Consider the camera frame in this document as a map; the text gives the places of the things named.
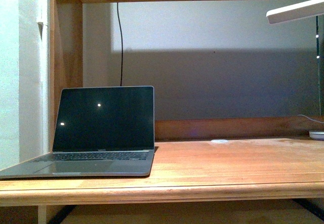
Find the grey laptop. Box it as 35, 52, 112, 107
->
1, 86, 155, 179

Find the white round desk grommet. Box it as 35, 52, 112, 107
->
211, 139, 228, 144

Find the wooden desk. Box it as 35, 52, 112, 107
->
1, 0, 323, 223

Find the white desk lamp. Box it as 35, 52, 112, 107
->
266, 0, 324, 141

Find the black hanging wall cable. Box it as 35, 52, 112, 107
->
116, 2, 124, 87

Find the white lamp cable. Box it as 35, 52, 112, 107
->
297, 114, 324, 124

